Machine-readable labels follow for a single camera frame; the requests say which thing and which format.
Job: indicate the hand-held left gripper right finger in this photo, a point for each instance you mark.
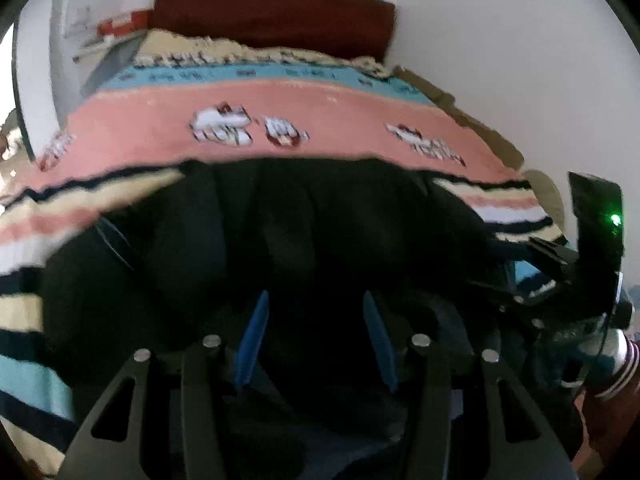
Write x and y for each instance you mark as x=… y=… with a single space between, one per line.
x=382 y=345

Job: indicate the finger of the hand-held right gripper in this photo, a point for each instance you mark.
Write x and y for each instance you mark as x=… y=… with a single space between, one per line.
x=547 y=251
x=505 y=294

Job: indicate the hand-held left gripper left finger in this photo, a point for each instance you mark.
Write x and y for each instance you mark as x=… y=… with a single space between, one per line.
x=252 y=340

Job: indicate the black hooded padded jacket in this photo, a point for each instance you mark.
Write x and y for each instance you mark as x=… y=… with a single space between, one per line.
x=310 y=220

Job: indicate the person's right forearm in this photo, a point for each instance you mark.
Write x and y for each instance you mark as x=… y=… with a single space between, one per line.
x=615 y=420

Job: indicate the olive mattress cover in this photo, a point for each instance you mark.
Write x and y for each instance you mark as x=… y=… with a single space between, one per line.
x=465 y=115

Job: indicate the pink striped cartoon cat blanket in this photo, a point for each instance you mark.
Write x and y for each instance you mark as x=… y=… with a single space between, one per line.
x=325 y=105

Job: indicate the grey board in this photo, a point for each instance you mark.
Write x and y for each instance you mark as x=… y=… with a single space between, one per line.
x=112 y=67

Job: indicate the dark red padded headboard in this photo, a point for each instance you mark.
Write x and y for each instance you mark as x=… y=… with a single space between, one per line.
x=275 y=15

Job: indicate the red cardboard box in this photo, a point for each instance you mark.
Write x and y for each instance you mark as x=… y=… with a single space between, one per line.
x=122 y=22

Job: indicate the white wall shelf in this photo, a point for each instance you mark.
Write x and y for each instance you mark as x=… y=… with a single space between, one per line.
x=102 y=47

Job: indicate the white wall socket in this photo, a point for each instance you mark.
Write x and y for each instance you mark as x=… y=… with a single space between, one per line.
x=79 y=21

